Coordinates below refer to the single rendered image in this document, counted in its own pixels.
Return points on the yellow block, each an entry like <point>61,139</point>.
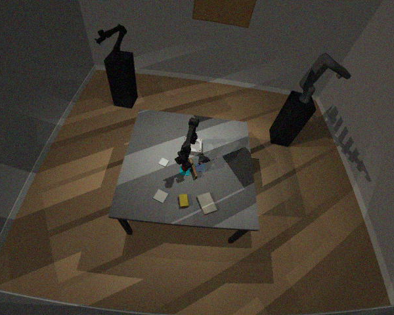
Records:
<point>183,200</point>

